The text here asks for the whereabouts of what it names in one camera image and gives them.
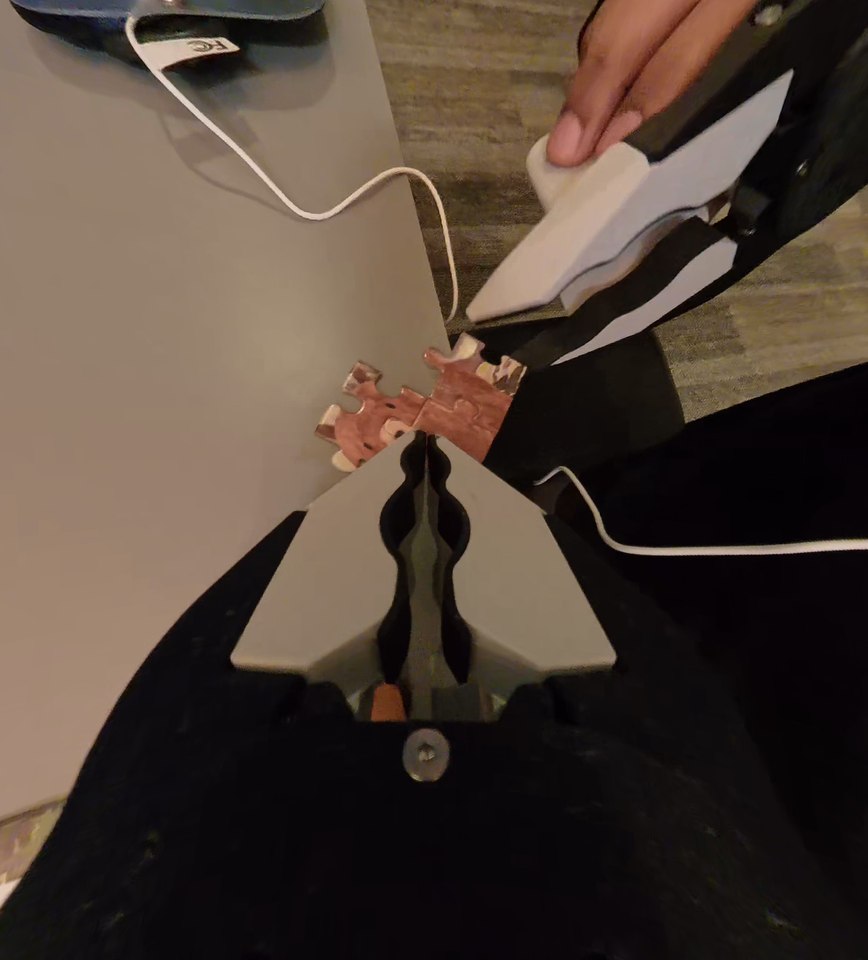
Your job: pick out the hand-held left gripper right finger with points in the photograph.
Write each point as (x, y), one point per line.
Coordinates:
(531, 592)

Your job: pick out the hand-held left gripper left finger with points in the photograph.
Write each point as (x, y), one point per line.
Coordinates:
(314, 585)

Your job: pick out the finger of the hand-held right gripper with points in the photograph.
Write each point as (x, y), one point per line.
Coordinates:
(629, 217)
(674, 292)

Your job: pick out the brown bear face puzzle piece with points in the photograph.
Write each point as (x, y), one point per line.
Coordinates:
(456, 409)

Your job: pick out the person's right hand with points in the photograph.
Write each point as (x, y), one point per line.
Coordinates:
(629, 60)

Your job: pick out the dark blue flat pouch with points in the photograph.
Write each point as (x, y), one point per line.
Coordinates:
(88, 22)

